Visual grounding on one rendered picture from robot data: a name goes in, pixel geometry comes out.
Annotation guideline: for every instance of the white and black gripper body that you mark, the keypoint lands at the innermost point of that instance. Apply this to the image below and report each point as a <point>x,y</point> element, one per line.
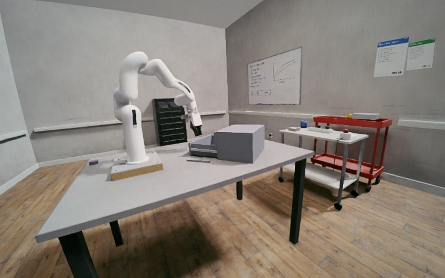
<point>195,118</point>

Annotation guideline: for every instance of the grey cabinet with drawers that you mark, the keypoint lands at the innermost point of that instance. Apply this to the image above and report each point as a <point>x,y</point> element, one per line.
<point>237,143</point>

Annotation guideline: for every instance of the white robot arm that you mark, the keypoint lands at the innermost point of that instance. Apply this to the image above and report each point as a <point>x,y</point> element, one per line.
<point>134,64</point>

